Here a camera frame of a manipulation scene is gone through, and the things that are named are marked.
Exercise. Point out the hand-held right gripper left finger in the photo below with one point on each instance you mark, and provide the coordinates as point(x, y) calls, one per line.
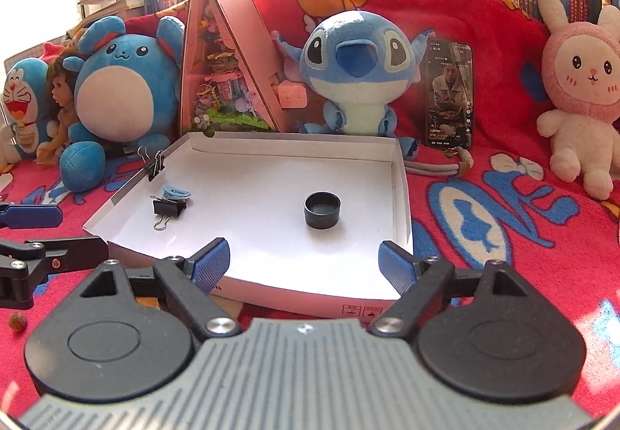
point(210, 263)

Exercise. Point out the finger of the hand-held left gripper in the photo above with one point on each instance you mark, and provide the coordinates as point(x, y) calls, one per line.
point(31, 216)
point(63, 253)

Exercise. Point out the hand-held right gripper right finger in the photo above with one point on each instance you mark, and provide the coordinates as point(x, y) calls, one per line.
point(395, 265)

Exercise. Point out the brown marbled ball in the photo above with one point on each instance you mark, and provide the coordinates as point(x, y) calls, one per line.
point(18, 321)

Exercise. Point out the black binder clip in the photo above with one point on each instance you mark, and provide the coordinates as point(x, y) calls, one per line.
point(168, 208)
point(156, 164)

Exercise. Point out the light blue clip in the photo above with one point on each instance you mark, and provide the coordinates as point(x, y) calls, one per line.
point(175, 192)

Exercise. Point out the black round cap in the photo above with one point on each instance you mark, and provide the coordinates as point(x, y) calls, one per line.
point(322, 212)

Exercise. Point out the white cardboard box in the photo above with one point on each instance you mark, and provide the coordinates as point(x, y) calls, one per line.
point(271, 178)

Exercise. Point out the blue cat plush toy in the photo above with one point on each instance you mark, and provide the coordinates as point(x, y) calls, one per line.
point(22, 95)

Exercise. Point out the brown-haired baby doll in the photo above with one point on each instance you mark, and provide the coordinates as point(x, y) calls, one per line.
point(63, 95)

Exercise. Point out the blue round plush toy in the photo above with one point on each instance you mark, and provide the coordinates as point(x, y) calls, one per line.
point(121, 90)

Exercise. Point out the black smartphone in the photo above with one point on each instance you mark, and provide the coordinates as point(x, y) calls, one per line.
point(448, 90)

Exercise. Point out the pink triangular miniature house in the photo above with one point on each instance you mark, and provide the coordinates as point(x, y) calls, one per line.
point(218, 71)

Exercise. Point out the blue alien plush toy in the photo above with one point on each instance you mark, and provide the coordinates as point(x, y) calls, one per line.
point(353, 61)

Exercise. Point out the pink bunny plush toy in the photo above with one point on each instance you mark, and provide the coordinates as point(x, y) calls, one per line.
point(581, 86)

